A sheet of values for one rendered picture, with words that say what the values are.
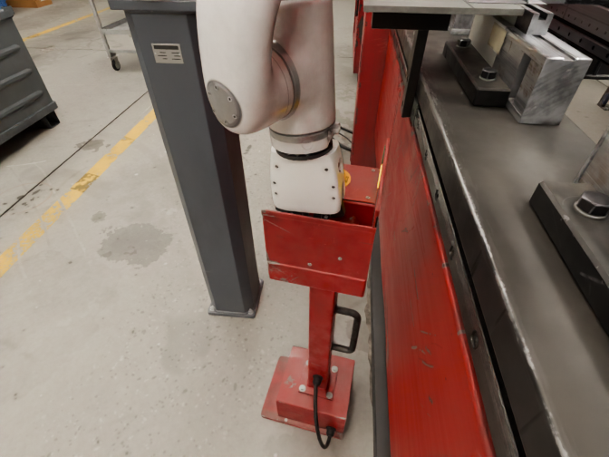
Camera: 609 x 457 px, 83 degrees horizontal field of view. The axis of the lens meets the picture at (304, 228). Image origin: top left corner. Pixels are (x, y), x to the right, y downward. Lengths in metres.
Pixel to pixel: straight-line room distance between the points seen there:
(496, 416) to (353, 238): 0.25
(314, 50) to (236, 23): 0.10
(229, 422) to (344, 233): 0.84
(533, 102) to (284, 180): 0.39
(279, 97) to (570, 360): 0.32
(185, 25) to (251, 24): 0.48
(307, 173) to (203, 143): 0.46
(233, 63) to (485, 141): 0.37
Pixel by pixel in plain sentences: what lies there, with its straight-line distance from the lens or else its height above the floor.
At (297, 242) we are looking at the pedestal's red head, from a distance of 0.51.
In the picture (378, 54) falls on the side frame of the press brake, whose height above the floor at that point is 0.67.
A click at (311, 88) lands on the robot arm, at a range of 0.39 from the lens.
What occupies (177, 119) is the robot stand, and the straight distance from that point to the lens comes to 0.87.
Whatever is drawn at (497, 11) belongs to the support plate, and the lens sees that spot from 0.75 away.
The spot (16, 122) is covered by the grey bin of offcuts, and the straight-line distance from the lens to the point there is 2.91.
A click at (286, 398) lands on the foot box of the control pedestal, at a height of 0.12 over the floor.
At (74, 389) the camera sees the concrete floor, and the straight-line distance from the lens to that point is 1.41.
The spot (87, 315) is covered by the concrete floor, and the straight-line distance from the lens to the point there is 1.57.
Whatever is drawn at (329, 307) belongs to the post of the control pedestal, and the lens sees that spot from 0.73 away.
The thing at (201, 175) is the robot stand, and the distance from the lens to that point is 0.93.
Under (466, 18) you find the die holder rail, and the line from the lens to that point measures 1.16.
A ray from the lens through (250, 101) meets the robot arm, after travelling 0.33.
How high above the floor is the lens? 1.11
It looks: 42 degrees down
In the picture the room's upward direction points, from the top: straight up
